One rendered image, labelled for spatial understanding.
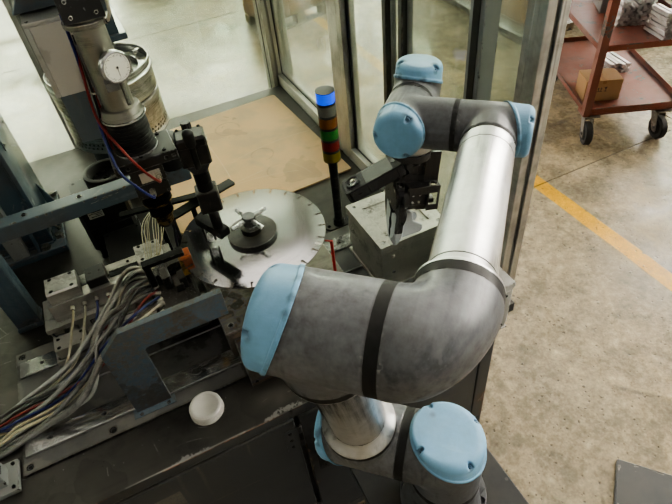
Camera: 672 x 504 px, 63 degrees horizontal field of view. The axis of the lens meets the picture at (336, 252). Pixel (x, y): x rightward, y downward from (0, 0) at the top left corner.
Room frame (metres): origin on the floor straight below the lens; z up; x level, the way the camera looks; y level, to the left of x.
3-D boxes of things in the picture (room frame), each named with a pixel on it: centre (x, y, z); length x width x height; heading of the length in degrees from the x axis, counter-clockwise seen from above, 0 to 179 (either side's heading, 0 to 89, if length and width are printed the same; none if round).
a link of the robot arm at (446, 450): (0.39, -0.13, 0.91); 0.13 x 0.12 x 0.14; 68
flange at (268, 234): (0.93, 0.18, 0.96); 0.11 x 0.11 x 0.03
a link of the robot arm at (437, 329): (0.47, -0.16, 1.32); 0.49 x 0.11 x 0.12; 158
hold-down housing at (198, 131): (0.88, 0.24, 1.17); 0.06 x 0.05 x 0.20; 102
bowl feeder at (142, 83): (1.58, 0.63, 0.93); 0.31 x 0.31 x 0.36
